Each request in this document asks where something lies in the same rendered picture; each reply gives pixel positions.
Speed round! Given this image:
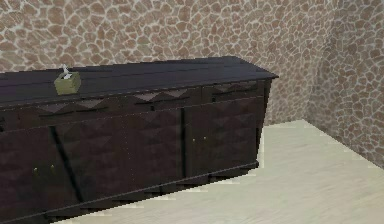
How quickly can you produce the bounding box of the olive green tissue box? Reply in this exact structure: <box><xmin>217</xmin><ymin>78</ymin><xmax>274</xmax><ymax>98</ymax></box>
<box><xmin>53</xmin><ymin>64</ymin><xmax>82</xmax><ymax>96</ymax></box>

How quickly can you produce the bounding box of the dark wooden sideboard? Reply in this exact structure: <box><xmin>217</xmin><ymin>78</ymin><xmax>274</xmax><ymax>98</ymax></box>
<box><xmin>0</xmin><ymin>55</ymin><xmax>280</xmax><ymax>224</ymax></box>

